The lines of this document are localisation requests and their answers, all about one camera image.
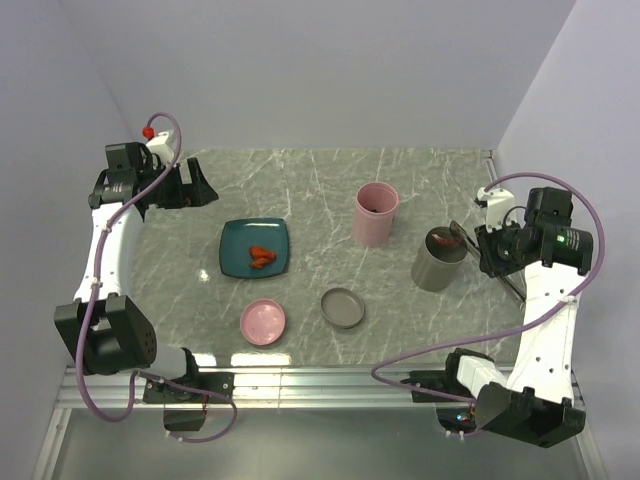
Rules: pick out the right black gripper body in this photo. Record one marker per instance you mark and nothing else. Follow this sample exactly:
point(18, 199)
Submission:
point(500, 249)

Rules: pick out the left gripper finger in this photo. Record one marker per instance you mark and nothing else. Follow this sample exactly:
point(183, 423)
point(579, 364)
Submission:
point(208, 194)
point(191, 194)

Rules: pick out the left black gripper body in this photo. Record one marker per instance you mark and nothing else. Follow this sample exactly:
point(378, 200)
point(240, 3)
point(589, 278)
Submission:
point(169, 193)

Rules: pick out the teal square plate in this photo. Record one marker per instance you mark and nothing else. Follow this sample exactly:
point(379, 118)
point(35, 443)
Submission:
point(239, 236)

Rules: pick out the dark red octopus tentacle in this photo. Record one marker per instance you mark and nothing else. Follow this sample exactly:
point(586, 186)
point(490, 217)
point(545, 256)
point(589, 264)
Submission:
point(444, 239)

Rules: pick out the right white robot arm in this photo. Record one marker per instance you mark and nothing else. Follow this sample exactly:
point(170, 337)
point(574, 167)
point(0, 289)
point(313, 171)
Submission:
point(535, 402)

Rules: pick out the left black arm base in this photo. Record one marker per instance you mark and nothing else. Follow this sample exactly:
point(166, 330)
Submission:
point(186, 403)

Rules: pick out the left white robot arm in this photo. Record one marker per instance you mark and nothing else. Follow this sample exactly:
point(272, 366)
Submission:
point(102, 327)

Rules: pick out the grey cylindrical container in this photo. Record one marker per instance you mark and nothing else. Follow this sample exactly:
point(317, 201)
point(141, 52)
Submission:
point(434, 267)

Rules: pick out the pink round lid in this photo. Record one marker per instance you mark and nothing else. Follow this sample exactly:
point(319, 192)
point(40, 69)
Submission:
point(262, 322)

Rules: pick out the pink cylindrical container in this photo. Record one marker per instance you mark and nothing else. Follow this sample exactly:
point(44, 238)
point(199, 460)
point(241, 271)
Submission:
point(375, 207)

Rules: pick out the grey round lid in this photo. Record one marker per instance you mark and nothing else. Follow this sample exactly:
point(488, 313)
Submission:
point(342, 307)

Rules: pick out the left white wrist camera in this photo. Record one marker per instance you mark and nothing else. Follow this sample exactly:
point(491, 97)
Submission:
point(165, 144)

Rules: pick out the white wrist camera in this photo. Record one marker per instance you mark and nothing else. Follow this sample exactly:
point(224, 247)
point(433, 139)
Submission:
point(165, 144)
point(499, 206)

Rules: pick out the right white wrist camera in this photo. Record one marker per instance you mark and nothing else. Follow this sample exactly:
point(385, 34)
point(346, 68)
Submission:
point(499, 206)

